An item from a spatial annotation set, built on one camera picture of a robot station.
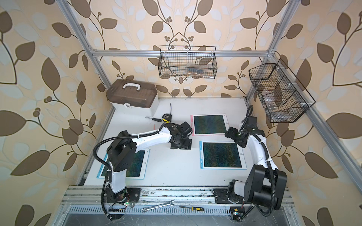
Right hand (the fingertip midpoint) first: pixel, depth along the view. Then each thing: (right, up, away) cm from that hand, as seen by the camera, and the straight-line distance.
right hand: (231, 137), depth 86 cm
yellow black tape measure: (-42, +11, +19) cm, 48 cm away
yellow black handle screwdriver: (-24, -33, -16) cm, 44 cm away
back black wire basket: (-27, +51, +10) cm, 58 cm away
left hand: (-28, -6, +2) cm, 29 cm away
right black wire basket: (+24, +23, -13) cm, 35 cm away
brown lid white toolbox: (-60, +25, +8) cm, 65 cm away
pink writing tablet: (-11, +6, +17) cm, 21 cm away
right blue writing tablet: (-9, -12, +3) cm, 15 cm away
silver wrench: (-49, -34, -15) cm, 62 cm away
